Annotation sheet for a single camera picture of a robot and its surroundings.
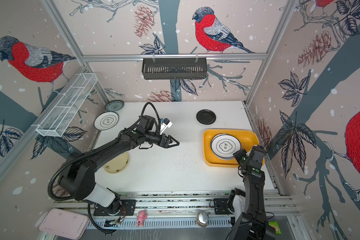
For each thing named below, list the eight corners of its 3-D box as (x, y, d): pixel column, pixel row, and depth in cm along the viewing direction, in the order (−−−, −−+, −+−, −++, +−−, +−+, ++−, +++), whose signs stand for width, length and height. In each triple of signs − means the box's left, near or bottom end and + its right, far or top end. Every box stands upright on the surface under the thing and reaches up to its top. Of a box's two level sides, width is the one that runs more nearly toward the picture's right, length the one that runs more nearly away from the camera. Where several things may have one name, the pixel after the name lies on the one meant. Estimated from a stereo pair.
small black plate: (197, 124, 110) (197, 122, 108) (196, 111, 119) (196, 109, 117) (216, 124, 110) (217, 122, 108) (214, 111, 119) (214, 109, 117)
